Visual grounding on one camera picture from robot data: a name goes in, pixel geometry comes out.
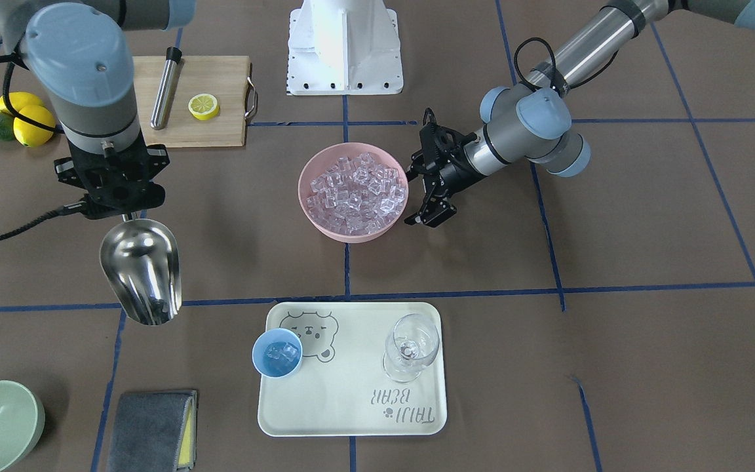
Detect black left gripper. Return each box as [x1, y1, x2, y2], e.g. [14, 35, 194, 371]
[405, 122, 483, 228]

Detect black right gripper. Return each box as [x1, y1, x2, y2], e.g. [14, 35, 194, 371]
[54, 140, 170, 219]

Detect metal ice scoop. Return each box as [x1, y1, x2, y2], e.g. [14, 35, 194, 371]
[99, 215, 182, 326]

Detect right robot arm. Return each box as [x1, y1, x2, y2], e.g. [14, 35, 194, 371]
[0, 1, 197, 219]

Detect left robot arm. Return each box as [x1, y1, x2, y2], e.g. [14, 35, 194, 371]
[404, 1, 755, 227]

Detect pile of clear ice cubes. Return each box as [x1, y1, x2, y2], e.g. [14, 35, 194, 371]
[305, 153, 407, 235]

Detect ice cubes in cup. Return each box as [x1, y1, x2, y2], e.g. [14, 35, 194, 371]
[264, 342, 301, 376]

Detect light blue cup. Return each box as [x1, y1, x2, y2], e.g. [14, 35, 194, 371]
[251, 328, 303, 379]

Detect metal rod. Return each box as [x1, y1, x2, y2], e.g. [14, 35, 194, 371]
[149, 46, 182, 130]

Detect whole yellow lemon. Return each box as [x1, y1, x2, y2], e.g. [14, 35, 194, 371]
[13, 105, 55, 148]

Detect pink bowl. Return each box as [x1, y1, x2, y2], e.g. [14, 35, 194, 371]
[298, 142, 410, 244]

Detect lemon half slice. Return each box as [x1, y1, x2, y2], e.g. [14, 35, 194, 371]
[187, 93, 221, 121]

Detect wooden cutting board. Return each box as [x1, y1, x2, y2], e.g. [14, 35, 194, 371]
[134, 56, 252, 148]

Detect clear wine glass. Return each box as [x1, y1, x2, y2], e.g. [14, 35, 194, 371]
[381, 313, 441, 384]

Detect cream bear tray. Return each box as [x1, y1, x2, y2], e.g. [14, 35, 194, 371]
[257, 302, 448, 437]

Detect grey folded cloth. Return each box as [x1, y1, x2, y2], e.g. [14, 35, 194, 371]
[107, 389, 199, 471]

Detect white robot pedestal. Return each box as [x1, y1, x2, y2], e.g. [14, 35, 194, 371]
[286, 1, 404, 96]

